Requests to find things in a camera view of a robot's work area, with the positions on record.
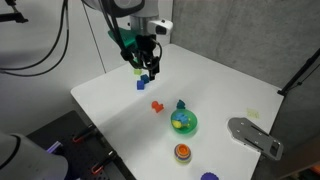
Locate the green plastic bowl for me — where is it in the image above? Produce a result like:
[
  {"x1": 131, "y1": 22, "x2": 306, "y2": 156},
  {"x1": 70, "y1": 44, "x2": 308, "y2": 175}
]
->
[{"x1": 170, "y1": 108, "x2": 198, "y2": 135}]

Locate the light blue toy elephant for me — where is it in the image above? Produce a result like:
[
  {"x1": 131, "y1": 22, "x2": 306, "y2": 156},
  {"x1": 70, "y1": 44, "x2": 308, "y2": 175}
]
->
[{"x1": 174, "y1": 112, "x2": 192, "y2": 128}]

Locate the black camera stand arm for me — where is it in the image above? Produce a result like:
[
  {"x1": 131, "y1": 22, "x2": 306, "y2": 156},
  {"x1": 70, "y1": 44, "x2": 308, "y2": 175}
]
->
[{"x1": 0, "y1": 0, "x2": 30, "y2": 24}]

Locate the teal toy animal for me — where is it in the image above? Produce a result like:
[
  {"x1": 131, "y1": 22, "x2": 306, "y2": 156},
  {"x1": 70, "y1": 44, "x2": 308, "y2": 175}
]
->
[{"x1": 176, "y1": 99, "x2": 187, "y2": 110}]

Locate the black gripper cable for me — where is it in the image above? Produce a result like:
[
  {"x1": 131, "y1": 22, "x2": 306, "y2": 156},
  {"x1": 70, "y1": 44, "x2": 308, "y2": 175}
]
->
[{"x1": 99, "y1": 0, "x2": 164, "y2": 68}]

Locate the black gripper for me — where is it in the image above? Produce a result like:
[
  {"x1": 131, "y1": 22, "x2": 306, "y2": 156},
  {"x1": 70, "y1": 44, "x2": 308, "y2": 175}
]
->
[{"x1": 134, "y1": 32, "x2": 161, "y2": 82}]

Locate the black tripod stand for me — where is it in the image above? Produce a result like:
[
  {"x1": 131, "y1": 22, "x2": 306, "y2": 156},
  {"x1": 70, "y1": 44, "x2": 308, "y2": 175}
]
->
[{"x1": 277, "y1": 47, "x2": 320, "y2": 98}]

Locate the purple toy gear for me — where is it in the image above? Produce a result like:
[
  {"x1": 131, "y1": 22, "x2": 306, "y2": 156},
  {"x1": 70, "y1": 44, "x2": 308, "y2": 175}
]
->
[{"x1": 200, "y1": 171, "x2": 220, "y2": 180}]

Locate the orange toy animal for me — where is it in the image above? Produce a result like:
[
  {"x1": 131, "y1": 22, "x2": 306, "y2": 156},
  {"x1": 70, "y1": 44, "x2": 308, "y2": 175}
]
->
[{"x1": 151, "y1": 100, "x2": 165, "y2": 114}]

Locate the purple glowing light strip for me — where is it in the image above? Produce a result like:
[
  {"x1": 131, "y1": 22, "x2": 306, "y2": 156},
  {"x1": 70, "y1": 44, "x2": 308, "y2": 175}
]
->
[{"x1": 46, "y1": 140, "x2": 64, "y2": 155}]

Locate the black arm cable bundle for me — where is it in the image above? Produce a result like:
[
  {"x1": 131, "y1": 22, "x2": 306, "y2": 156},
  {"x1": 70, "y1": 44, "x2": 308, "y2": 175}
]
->
[{"x1": 0, "y1": 0, "x2": 70, "y2": 78}]

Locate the yellow toy animal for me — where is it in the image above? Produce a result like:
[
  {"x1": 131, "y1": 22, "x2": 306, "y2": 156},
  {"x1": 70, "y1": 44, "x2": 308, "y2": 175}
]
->
[{"x1": 171, "y1": 120, "x2": 184, "y2": 130}]

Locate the black clamp with orange tip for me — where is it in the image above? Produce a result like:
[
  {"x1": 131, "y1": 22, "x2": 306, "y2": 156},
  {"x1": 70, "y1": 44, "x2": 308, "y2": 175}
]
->
[
  {"x1": 91, "y1": 150, "x2": 119, "y2": 175},
  {"x1": 72, "y1": 123, "x2": 98, "y2": 144}
]

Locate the black perforated breadboard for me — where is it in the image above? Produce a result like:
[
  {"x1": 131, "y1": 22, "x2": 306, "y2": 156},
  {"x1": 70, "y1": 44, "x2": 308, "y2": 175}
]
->
[{"x1": 26, "y1": 110, "x2": 136, "y2": 180}]

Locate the grey metal mounting plate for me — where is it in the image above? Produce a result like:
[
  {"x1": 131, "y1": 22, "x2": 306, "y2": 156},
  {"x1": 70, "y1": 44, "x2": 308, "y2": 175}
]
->
[{"x1": 227, "y1": 117, "x2": 285, "y2": 162}]

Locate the dark blue foam cube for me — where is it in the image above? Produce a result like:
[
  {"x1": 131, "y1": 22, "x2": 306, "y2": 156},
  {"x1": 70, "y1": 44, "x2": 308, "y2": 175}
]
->
[{"x1": 140, "y1": 73, "x2": 151, "y2": 85}]

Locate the colourful stacking rings toy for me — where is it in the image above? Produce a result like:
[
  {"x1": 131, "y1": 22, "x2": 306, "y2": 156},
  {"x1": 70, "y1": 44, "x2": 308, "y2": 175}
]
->
[{"x1": 173, "y1": 143, "x2": 193, "y2": 165}]

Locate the pale yellow paper tag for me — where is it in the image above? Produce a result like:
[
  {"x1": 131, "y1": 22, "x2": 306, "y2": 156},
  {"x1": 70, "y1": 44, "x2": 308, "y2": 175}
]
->
[{"x1": 246, "y1": 108, "x2": 260, "y2": 120}]

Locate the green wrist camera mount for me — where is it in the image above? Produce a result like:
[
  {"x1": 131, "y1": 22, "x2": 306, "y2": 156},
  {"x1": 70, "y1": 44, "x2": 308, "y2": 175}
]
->
[{"x1": 107, "y1": 27, "x2": 140, "y2": 48}]

